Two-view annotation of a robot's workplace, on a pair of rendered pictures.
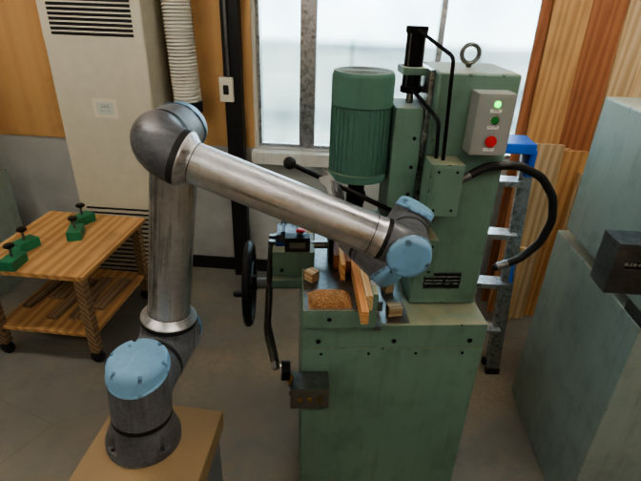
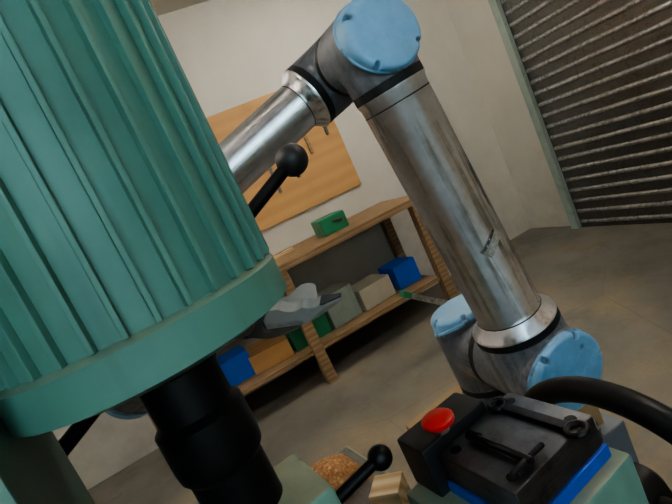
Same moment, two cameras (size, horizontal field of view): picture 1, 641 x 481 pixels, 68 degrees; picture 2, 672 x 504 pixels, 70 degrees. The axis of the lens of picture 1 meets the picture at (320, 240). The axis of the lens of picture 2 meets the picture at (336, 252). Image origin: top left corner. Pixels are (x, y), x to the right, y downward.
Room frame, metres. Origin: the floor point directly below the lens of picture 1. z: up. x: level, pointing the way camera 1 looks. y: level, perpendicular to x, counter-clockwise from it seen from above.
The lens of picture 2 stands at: (1.71, -0.10, 1.26)
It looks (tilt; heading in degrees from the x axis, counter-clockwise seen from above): 9 degrees down; 158
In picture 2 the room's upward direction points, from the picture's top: 25 degrees counter-clockwise
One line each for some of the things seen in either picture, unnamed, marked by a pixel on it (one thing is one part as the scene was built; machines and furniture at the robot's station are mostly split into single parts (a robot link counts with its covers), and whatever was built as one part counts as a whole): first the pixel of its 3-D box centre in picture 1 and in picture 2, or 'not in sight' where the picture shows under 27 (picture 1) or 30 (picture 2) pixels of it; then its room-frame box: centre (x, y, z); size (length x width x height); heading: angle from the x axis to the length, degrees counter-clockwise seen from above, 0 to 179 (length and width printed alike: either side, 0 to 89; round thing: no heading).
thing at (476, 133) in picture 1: (488, 122); not in sight; (1.26, -0.43, 1.40); 0.10 x 0.06 x 0.16; 94
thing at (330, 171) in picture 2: not in sight; (222, 181); (-1.79, 0.72, 1.50); 2.00 x 0.04 x 0.90; 86
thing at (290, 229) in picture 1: (292, 235); (494, 443); (1.38, 0.09, 0.99); 0.13 x 0.11 x 0.06; 4
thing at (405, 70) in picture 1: (415, 59); not in sight; (1.39, -0.24, 1.53); 0.08 x 0.08 x 0.17; 4
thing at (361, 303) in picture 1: (352, 260); not in sight; (1.34, -0.11, 0.92); 0.62 x 0.02 x 0.04; 4
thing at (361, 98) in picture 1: (360, 126); (42, 124); (1.38, -0.10, 1.35); 0.18 x 0.18 x 0.31
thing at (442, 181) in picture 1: (441, 186); not in sight; (1.24, -0.33, 1.22); 0.09 x 0.08 x 0.15; 94
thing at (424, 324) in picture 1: (382, 296); not in sight; (1.39, -0.23, 0.76); 0.57 x 0.45 x 0.09; 94
